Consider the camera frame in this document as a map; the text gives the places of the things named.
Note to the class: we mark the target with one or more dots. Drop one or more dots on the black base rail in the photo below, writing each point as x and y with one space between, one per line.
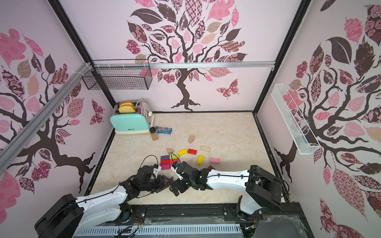
289 222

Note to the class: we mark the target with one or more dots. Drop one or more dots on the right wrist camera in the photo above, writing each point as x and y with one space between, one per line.
174 168

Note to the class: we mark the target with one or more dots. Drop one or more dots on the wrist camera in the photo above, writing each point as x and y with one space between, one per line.
174 168
156 170

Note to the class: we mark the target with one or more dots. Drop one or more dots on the lime green block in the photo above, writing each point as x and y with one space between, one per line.
174 156

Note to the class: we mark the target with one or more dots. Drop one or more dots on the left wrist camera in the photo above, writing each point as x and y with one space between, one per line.
156 170

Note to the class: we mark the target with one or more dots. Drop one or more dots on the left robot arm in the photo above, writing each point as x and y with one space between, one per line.
71 215

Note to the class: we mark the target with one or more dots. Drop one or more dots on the beige rectangular block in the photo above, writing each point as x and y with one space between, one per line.
205 148

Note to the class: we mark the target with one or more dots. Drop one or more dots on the yellow toast back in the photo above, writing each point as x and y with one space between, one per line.
126 104

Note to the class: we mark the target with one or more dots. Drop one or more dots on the yellow toast front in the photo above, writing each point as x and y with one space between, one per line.
126 109

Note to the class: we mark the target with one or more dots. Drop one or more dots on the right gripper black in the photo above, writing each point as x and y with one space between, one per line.
179 187

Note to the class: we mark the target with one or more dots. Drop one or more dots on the purple rectangular block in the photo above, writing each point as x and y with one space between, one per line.
165 157

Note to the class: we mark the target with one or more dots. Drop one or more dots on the blue candy bag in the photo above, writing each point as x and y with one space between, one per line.
163 130

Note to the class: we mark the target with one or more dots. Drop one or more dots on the pink flat block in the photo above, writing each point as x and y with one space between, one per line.
214 161

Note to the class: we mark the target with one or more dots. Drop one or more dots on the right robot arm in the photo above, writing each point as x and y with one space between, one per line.
261 189

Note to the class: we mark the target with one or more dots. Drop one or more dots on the yellow toast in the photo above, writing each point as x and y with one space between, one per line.
126 109
126 104

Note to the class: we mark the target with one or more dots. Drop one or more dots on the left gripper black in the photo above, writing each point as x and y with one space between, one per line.
160 183

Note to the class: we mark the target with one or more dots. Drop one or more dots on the magenta block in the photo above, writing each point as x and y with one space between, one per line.
165 167

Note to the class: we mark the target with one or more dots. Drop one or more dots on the black wire basket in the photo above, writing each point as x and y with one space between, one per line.
129 74

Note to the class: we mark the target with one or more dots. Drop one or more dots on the white slotted cable duct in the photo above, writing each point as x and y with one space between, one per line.
162 231

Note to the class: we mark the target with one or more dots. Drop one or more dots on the natural wood triangle block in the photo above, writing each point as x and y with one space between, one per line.
169 151

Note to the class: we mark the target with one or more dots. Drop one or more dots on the yellow block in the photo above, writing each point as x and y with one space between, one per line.
182 152
200 160

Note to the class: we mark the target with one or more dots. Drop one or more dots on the mint green toaster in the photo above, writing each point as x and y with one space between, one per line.
133 123

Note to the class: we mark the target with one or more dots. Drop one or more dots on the white wire shelf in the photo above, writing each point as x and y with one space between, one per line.
287 103

